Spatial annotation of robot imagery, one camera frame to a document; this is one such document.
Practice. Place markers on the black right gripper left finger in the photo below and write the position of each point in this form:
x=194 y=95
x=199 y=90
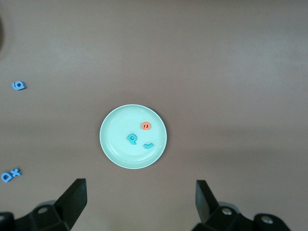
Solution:
x=72 y=204

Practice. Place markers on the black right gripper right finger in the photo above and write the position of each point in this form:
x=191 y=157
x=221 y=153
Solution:
x=207 y=204

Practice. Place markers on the teal foam letter r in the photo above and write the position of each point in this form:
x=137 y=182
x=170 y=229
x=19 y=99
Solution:
x=148 y=145

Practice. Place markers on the teal foam letter d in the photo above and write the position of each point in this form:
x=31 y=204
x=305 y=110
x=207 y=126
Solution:
x=132 y=138

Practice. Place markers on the orange foam letter e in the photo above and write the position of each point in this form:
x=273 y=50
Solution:
x=145 y=125

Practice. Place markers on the blue foam letter x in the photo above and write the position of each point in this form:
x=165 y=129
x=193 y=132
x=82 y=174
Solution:
x=15 y=172

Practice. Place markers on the blue foam letter D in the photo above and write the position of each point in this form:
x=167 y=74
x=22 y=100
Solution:
x=6 y=176

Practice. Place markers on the light green plate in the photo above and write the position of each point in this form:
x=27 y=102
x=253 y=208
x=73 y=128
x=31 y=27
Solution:
x=120 y=125

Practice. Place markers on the blue foam letter g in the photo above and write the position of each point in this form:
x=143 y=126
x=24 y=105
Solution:
x=18 y=85

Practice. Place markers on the brown table cover sheet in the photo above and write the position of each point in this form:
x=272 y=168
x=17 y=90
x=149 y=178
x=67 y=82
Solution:
x=216 y=72

